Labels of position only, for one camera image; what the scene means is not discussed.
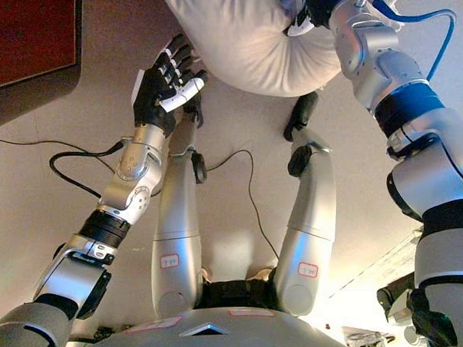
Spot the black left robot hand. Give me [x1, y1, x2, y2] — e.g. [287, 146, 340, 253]
[129, 31, 212, 138]

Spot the silver left robot leg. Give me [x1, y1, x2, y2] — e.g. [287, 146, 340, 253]
[142, 99, 215, 321]

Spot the dark cabinet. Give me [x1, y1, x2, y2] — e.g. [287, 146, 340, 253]
[0, 0, 91, 134]

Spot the black silver device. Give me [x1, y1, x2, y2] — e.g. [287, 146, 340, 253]
[375, 276, 416, 326]

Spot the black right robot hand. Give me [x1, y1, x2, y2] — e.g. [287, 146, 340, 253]
[281, 0, 352, 37]

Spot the white tasselled pillow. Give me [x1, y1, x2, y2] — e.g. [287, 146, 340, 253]
[160, 0, 422, 104]

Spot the blue wrist cable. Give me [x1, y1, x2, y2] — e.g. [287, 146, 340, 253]
[365, 0, 462, 86]

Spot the thick black cable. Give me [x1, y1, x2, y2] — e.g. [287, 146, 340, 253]
[48, 139, 127, 202]

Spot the grey robot torso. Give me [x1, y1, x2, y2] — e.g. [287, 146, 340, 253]
[55, 263, 356, 347]

